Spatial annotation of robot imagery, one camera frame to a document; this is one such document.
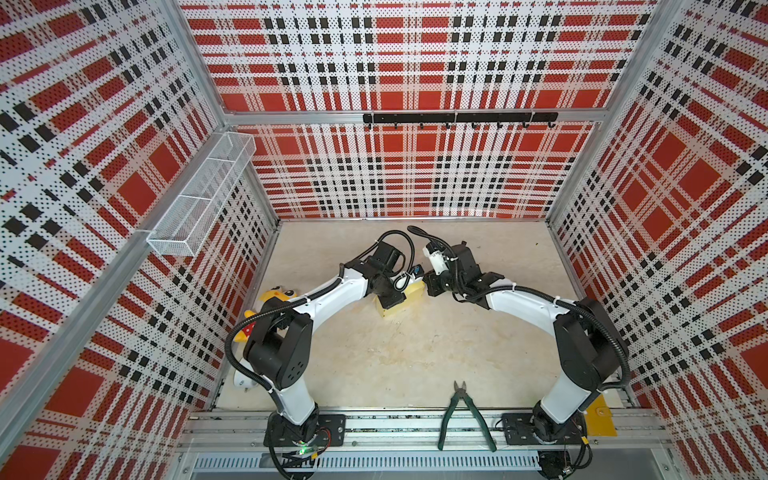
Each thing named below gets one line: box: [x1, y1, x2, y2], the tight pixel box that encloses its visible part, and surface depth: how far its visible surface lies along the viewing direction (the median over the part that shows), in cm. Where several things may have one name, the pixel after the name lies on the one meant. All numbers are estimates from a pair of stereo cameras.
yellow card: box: [585, 394, 618, 436], surface depth 76 cm
